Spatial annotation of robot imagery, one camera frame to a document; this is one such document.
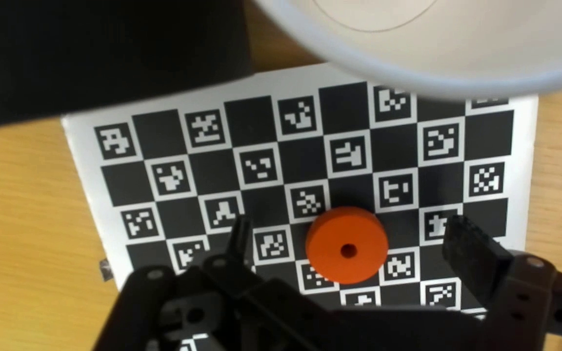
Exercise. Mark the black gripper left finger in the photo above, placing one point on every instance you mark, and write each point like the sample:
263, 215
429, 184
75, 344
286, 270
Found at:
185, 299

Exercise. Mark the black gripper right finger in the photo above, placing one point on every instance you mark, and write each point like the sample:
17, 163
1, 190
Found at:
528, 299

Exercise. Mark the orange disc with hole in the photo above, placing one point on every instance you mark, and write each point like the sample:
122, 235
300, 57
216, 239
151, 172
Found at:
348, 246

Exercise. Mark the black white marker checkerboard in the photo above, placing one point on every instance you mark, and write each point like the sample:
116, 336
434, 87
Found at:
263, 163

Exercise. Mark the white paper cup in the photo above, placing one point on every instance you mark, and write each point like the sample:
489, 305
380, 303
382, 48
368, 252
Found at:
464, 46

